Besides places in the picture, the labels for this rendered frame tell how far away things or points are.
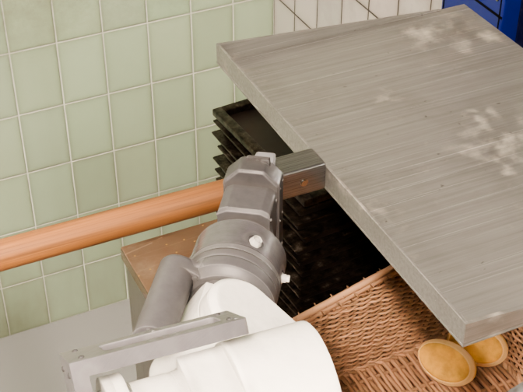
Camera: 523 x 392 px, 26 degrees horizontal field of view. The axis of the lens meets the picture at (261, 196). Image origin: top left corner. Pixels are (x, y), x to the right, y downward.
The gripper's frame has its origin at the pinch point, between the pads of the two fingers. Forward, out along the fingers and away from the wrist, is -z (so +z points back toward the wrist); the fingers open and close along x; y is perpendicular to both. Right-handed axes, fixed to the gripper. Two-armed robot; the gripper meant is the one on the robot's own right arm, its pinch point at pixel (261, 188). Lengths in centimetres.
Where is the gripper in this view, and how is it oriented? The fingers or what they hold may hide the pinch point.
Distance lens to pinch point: 115.3
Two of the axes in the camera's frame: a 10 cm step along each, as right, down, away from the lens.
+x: 0.0, 8.0, 6.0
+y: 9.8, 1.0, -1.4
